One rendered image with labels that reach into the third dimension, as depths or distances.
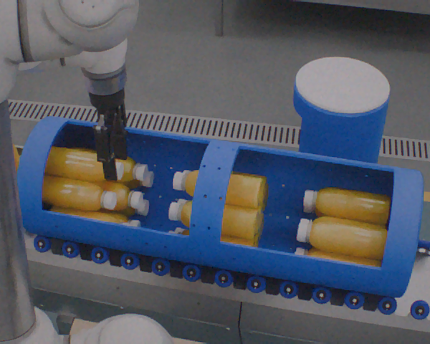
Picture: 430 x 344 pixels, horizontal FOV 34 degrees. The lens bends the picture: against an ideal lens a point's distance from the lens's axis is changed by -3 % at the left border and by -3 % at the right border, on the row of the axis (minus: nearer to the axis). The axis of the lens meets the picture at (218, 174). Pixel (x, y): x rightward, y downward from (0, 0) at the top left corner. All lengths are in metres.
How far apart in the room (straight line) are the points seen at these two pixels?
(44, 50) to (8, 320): 0.41
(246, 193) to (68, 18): 0.85
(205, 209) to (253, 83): 2.44
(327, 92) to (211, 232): 0.73
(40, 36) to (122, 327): 0.49
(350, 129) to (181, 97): 1.86
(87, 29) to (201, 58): 3.32
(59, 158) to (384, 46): 2.96
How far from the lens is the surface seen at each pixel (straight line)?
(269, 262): 1.51
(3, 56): 0.83
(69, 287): 1.80
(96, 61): 1.39
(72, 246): 1.72
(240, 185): 1.54
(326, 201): 1.60
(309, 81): 2.10
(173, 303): 1.72
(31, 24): 0.80
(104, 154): 1.52
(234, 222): 1.53
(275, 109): 3.70
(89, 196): 1.61
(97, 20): 0.77
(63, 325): 2.03
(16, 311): 1.05
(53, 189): 1.64
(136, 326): 1.11
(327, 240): 1.52
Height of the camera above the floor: 2.23
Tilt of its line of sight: 42 degrees down
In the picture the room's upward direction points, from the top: straight up
